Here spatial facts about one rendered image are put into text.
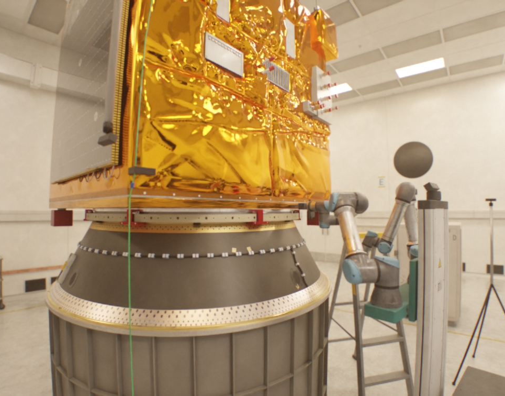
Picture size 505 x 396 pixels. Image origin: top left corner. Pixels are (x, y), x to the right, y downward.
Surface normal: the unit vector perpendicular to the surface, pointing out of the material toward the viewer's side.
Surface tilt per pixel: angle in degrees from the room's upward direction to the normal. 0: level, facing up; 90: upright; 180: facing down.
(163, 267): 62
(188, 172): 93
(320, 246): 90
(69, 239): 90
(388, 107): 90
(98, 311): 43
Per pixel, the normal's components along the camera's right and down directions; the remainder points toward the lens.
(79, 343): -0.44, -0.04
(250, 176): 0.78, -0.05
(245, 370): 0.40, -0.04
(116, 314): -0.12, -0.76
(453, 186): -0.64, -0.04
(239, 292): 0.36, -0.50
